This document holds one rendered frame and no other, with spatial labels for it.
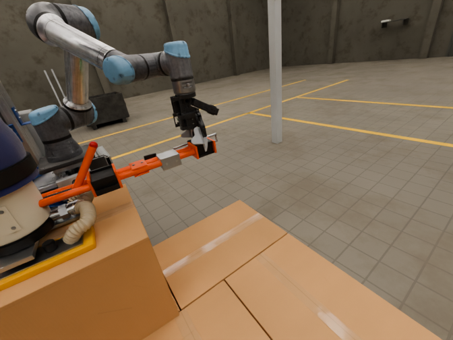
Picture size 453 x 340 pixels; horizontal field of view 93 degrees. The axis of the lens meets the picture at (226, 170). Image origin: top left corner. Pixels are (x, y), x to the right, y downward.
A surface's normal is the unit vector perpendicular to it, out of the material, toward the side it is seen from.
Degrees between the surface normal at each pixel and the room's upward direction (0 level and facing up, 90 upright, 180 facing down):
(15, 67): 90
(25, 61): 90
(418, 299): 0
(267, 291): 0
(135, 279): 90
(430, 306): 0
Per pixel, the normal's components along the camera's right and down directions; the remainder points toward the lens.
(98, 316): 0.53, 0.34
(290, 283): -0.13, -0.87
